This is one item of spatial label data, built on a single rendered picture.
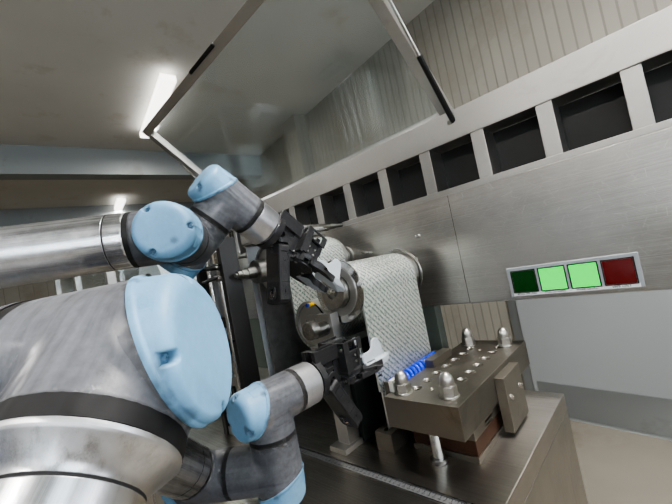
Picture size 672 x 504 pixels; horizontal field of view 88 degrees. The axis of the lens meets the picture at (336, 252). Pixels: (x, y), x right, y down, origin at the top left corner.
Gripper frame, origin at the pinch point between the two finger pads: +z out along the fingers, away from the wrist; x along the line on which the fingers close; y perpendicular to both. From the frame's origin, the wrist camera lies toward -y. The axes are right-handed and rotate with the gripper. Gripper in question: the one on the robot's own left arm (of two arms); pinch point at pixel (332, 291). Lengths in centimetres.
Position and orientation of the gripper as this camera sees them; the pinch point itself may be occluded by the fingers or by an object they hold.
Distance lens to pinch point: 77.0
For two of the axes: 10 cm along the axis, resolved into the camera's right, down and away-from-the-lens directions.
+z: 6.4, 5.5, 5.3
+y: 2.9, -8.2, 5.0
